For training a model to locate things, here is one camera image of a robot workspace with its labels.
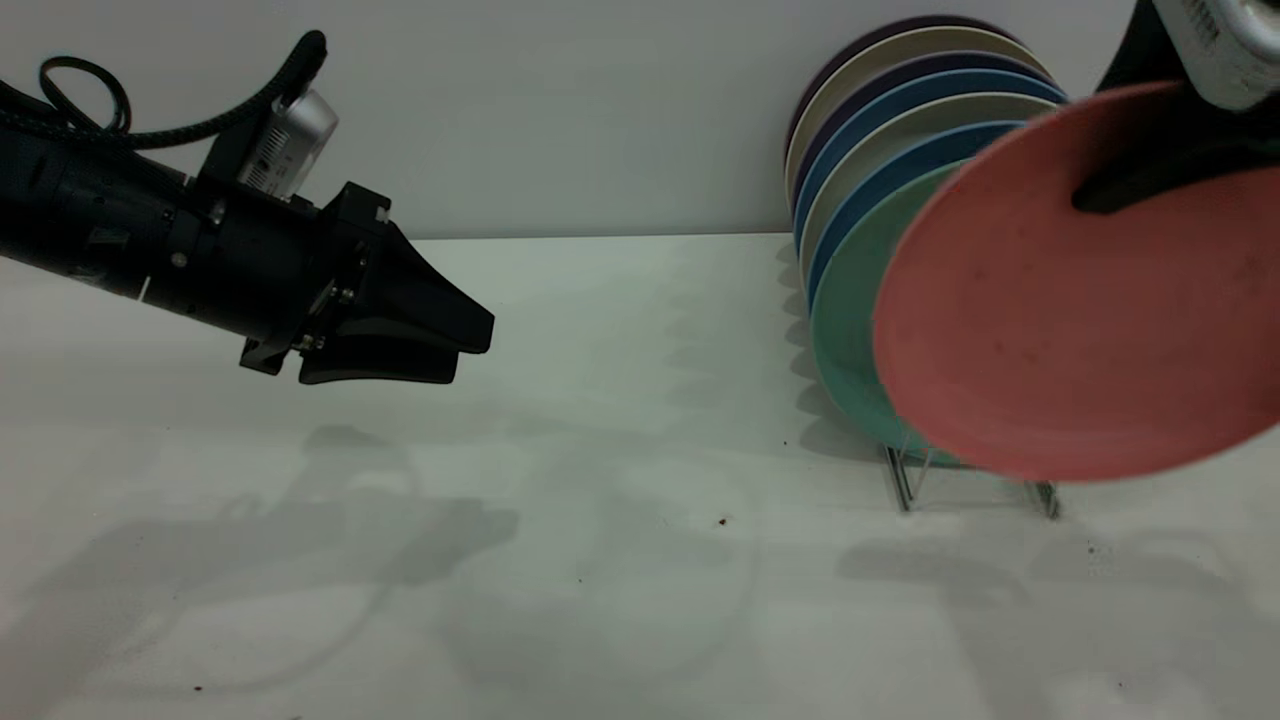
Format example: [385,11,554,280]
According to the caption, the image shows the blue round plate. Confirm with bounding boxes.
[805,120,1027,306]
[793,68,1073,251]

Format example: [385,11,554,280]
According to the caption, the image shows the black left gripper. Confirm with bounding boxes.
[150,182,497,387]

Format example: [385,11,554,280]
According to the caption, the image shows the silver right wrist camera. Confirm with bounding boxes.
[1150,0,1280,112]

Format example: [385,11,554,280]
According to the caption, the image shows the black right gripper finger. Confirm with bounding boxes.
[1096,0,1191,96]
[1071,92,1280,215]

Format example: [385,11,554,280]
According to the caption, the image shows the silver wire plate rack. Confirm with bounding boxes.
[882,444,1062,520]

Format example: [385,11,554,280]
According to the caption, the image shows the dark purple round plate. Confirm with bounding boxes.
[789,50,1053,206]
[784,14,1023,153]

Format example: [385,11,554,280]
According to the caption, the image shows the beige round plate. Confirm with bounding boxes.
[798,92,1063,291]
[785,27,1047,193]

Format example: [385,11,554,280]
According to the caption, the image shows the pink round plate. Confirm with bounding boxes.
[872,80,1280,484]

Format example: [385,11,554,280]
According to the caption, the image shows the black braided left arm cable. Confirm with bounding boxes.
[0,29,330,153]

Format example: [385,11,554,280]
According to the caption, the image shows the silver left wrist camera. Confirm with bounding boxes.
[236,90,340,201]

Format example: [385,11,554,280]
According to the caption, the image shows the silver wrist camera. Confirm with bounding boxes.
[236,90,340,201]
[1150,0,1280,112]

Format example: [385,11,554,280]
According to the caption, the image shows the green round plate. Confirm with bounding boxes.
[810,160,969,468]

